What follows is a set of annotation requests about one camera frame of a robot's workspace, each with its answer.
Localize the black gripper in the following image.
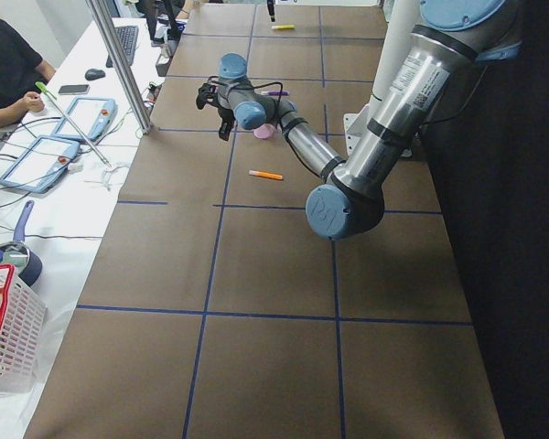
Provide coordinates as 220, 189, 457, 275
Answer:
266, 0, 275, 23
218, 105, 235, 140

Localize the yellow highlighter pen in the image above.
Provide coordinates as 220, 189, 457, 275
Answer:
271, 24, 296, 31

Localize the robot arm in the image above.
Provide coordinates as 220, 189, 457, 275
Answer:
197, 1, 524, 241

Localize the pink mesh pen holder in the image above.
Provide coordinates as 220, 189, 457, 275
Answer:
253, 123, 276, 140

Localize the orange highlighter pen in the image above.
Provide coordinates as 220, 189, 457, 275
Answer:
248, 170, 284, 181

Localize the purple highlighter pen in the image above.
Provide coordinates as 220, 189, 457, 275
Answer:
260, 90, 290, 98

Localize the far blue teach pendant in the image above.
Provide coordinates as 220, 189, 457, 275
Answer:
51, 96, 117, 142

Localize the blue teach pendant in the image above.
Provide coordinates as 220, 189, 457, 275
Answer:
0, 135, 80, 194
51, 96, 117, 142

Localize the black keyboard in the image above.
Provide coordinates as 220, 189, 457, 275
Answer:
115, 26, 139, 66

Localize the black computer mouse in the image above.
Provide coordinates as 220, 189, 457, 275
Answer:
84, 69, 106, 81

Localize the smartphone on side table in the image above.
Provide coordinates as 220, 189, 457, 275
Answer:
58, 84, 90, 95

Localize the near blue teach pendant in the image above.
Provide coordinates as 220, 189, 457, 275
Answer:
0, 135, 80, 194

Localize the person in black shirt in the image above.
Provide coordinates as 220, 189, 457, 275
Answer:
0, 19, 56, 128

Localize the blue saucepan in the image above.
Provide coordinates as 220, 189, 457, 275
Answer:
0, 200, 43, 286

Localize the white red plastic basket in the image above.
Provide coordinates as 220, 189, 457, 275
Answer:
0, 264, 47, 398

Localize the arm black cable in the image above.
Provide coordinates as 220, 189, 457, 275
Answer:
208, 78, 349, 177

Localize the aluminium frame post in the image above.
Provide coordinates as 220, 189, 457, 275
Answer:
86, 0, 152, 134

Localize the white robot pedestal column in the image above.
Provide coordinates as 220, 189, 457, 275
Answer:
344, 0, 420, 155

